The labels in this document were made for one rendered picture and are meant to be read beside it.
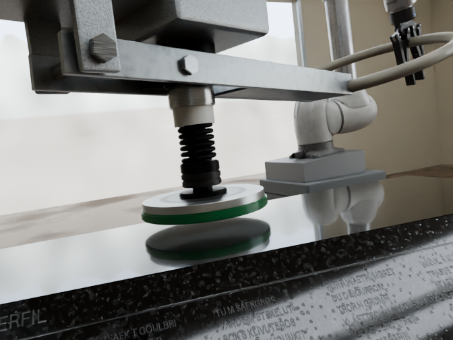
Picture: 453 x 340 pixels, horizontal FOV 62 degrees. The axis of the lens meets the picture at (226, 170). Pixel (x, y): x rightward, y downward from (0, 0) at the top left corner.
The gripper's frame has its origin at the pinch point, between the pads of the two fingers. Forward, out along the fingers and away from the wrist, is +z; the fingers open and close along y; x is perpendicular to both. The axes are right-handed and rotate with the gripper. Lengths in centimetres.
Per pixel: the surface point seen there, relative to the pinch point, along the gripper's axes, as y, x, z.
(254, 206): 89, 29, -5
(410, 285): 85, 51, 4
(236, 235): 95, 32, -4
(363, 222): 80, 42, 0
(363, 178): 5.4, -26.7, 39.3
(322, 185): 25, -29, 33
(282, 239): 92, 39, -3
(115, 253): 110, 26, -8
